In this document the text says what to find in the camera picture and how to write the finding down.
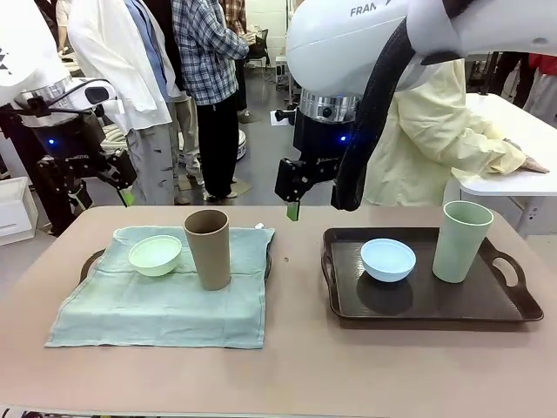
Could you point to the person in plaid shirt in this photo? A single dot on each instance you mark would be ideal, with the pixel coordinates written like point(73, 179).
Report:
point(204, 52)

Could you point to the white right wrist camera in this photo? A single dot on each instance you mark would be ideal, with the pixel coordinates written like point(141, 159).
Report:
point(278, 118)

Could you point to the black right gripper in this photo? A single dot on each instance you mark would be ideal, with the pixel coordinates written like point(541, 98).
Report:
point(317, 139)

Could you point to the white side table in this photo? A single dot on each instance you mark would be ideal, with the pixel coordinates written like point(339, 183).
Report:
point(535, 135)

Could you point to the pale green bowl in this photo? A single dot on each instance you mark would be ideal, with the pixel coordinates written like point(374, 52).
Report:
point(154, 257)

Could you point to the black stand pole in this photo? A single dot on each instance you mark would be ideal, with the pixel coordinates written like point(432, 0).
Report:
point(487, 78)

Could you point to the person in red jacket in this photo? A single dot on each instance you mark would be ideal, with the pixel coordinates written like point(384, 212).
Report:
point(544, 87)

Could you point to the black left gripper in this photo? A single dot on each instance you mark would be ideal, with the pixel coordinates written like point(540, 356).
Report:
point(69, 135)

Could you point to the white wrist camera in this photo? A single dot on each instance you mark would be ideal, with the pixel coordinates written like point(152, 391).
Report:
point(278, 118)
point(98, 92)

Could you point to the person in yellow gown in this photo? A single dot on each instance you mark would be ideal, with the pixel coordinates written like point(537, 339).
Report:
point(413, 143)

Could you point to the person in black clothes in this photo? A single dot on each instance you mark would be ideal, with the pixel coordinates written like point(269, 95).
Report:
point(518, 74)

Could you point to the right forearm in yellow sleeve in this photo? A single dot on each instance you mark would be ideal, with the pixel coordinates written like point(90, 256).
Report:
point(487, 152)

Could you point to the white storage box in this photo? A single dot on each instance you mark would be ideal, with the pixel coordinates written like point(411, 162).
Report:
point(15, 209)

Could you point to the person's right hand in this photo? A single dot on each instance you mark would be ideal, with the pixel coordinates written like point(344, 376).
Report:
point(535, 165)

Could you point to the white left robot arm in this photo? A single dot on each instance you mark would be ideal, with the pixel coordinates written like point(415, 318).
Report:
point(30, 43)

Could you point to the tall pale green cup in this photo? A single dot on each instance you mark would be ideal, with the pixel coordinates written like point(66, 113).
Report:
point(459, 248)

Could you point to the black office chair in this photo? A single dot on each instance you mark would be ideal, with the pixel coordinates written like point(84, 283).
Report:
point(260, 48)

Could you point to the pale blue bowl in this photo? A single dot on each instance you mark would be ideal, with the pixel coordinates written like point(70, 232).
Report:
point(387, 265)

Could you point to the tall brown cup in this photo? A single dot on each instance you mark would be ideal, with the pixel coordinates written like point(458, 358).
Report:
point(209, 252)

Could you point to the white round platform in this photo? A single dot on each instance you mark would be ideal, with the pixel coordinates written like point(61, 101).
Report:
point(242, 146)

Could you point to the teal cloth mat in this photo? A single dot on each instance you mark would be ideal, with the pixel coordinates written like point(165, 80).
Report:
point(152, 313)

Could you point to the white ribbed round cushion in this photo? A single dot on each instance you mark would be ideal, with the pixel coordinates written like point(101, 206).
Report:
point(115, 139)

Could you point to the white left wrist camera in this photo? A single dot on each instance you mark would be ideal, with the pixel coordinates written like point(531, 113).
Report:
point(98, 92)

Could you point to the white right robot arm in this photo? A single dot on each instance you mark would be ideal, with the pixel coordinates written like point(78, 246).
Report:
point(339, 52)

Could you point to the grey sewing workbench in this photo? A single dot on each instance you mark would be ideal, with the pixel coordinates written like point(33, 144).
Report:
point(283, 74)

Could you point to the dark brown tray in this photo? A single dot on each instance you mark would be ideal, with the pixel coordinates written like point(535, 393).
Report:
point(93, 263)
point(435, 305)

